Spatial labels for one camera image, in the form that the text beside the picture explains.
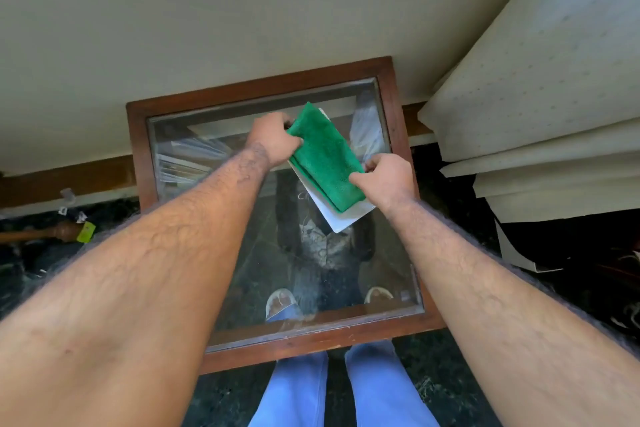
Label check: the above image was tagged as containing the person's right hand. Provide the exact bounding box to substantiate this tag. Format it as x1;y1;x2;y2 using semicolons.
348;153;417;216

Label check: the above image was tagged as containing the person's left hand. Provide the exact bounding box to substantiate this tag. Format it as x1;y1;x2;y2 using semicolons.
244;112;305;169

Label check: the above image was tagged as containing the green cleaning cloth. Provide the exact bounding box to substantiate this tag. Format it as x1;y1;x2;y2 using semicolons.
285;102;367;214

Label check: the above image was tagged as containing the white card sheet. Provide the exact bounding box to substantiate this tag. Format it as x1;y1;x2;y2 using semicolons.
287;108;377;235

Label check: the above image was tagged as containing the person's left forearm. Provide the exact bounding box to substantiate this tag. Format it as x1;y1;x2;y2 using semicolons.
0;144;273;427

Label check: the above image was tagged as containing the person's right forearm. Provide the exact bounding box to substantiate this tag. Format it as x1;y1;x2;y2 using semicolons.
382;196;640;427

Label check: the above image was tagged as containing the wooden framed glass table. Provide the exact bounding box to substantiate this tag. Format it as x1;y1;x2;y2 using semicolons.
125;56;447;376

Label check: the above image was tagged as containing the person's right shoe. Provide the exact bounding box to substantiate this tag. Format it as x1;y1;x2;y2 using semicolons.
364;286;396;306

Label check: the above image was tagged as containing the person's shoe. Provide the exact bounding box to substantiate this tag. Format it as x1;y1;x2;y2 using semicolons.
364;286;396;306
265;289;304;323

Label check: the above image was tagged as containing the person's left shoe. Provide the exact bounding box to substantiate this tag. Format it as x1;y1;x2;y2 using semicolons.
265;289;304;323

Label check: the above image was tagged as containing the person's right leg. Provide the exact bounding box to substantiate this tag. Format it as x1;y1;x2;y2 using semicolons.
344;340;441;427

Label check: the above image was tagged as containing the person's leg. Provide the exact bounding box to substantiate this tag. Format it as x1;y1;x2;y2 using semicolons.
248;307;329;427
344;340;441;427

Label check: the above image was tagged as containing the cream dotted curtain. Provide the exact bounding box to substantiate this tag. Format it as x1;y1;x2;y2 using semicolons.
417;0;640;273

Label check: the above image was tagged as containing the person's left leg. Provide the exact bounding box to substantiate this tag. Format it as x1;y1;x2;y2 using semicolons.
248;307;329;427

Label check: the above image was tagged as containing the brown wooden rod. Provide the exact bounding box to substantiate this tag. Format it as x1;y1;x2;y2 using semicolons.
0;223;80;244

